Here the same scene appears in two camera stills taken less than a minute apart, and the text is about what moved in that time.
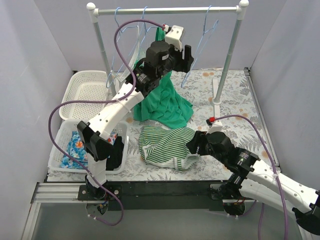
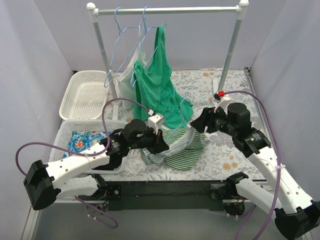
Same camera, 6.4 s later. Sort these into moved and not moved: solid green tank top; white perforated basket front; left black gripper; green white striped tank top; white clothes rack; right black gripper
Moved: left black gripper; right black gripper
Not moved: white perforated basket front; solid green tank top; green white striped tank top; white clothes rack
